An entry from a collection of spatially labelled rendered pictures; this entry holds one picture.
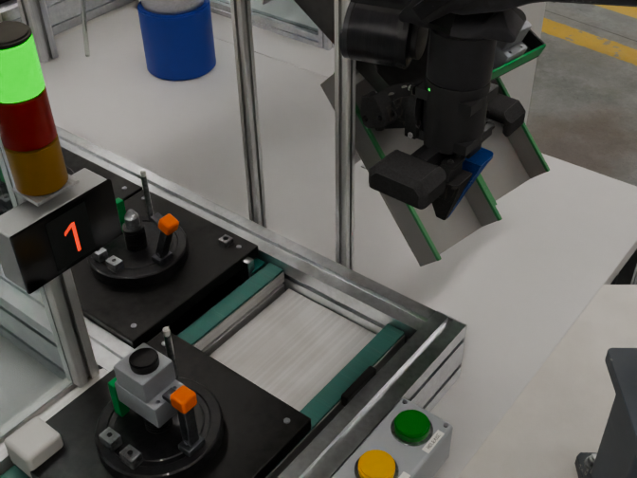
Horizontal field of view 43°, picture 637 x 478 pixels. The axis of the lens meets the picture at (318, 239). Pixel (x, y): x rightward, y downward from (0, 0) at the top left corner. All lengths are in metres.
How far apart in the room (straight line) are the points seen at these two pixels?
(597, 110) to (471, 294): 2.38
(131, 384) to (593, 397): 0.61
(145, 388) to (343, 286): 0.37
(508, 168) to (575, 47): 2.84
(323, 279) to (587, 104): 2.60
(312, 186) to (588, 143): 2.01
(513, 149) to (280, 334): 0.46
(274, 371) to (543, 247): 0.53
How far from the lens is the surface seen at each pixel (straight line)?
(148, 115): 1.74
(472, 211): 1.19
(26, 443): 0.97
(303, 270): 1.15
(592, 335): 1.25
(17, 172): 0.82
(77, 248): 0.87
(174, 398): 0.85
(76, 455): 0.96
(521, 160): 1.30
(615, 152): 3.33
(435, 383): 1.07
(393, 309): 1.09
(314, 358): 1.09
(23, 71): 0.76
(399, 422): 0.95
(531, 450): 1.09
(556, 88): 3.71
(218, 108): 1.74
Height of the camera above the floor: 1.71
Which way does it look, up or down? 39 degrees down
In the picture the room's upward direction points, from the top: 1 degrees counter-clockwise
